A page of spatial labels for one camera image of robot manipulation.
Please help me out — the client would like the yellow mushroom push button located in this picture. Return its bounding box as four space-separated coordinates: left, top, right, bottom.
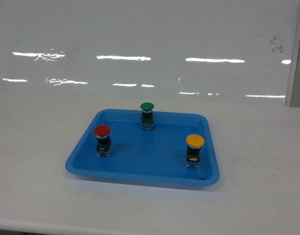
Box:
186 134 205 168

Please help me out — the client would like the red mushroom push button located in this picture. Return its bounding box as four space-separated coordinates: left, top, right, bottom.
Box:
93 125 112 157

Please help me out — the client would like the green mushroom push button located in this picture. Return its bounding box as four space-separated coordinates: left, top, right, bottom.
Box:
140 102 154 131

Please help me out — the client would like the blue plastic tray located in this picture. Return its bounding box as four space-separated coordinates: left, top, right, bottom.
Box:
65 109 220 189

